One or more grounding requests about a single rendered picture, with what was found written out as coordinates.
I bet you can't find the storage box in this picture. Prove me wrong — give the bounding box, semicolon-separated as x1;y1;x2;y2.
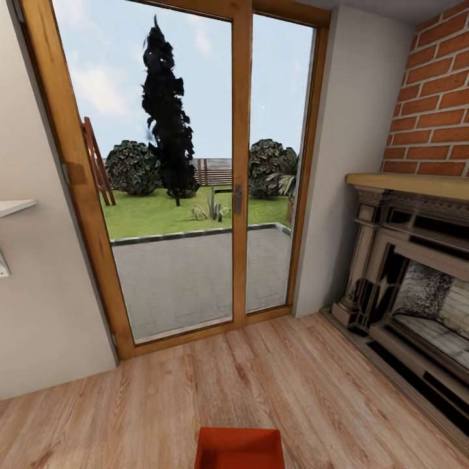
195;427;285;469

